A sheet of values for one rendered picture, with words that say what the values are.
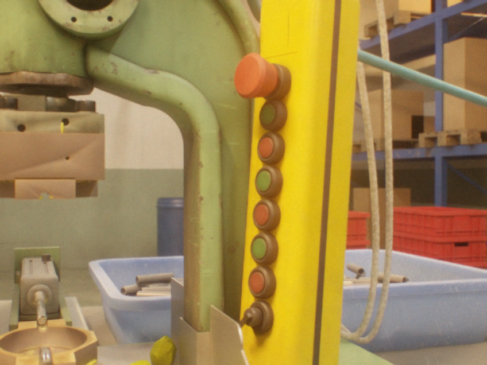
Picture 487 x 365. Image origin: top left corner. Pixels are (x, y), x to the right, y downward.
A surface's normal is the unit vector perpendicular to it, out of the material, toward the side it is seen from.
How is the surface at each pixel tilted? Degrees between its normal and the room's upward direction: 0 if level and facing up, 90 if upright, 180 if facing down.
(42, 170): 90
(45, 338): 59
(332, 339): 90
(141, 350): 0
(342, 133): 90
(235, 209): 90
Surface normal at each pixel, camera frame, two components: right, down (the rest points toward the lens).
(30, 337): 0.62, -0.33
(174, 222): 0.01, 0.01
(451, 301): 0.30, 0.18
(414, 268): -0.94, -0.14
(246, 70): -0.74, -0.13
